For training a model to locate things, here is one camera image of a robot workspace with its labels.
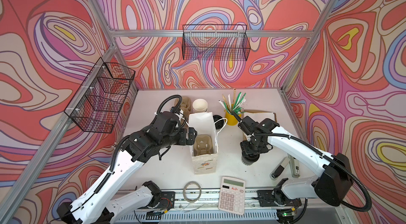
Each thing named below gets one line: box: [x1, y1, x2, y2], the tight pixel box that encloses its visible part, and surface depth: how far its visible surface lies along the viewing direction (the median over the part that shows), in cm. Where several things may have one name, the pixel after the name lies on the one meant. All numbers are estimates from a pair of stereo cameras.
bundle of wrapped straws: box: [218, 88, 247, 115], surface depth 95 cm
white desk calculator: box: [218, 175, 246, 216], surface depth 75 cm
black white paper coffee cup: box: [241, 153, 260, 166], surface depth 77 cm
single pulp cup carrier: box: [193, 134, 214, 157], surface depth 92 cm
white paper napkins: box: [243, 112, 276, 124], surface depth 103 cm
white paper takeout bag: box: [188, 112, 218, 175], surface depth 77 cm
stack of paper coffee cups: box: [192, 98, 209, 114], surface depth 93 cm
